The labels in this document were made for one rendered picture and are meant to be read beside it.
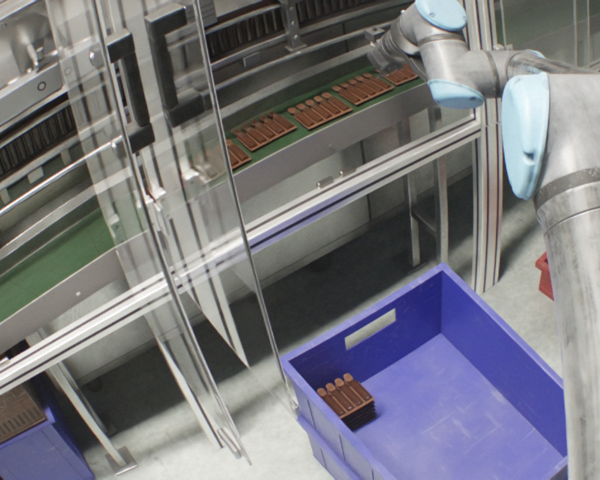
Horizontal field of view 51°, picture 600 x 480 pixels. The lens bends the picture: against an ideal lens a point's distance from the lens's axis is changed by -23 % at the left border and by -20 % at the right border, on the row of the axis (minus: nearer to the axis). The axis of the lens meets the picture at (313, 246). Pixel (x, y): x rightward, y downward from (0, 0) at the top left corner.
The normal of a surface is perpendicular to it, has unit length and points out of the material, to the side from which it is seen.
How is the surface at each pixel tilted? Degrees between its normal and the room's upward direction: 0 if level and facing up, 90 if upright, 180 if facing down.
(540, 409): 90
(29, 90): 90
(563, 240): 64
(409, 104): 90
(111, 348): 90
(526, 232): 0
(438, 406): 0
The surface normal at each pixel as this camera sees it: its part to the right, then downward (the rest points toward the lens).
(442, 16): 0.26, -0.21
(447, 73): -0.37, -0.02
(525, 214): -0.12, -0.71
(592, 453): -0.81, -0.06
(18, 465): 0.54, 0.54
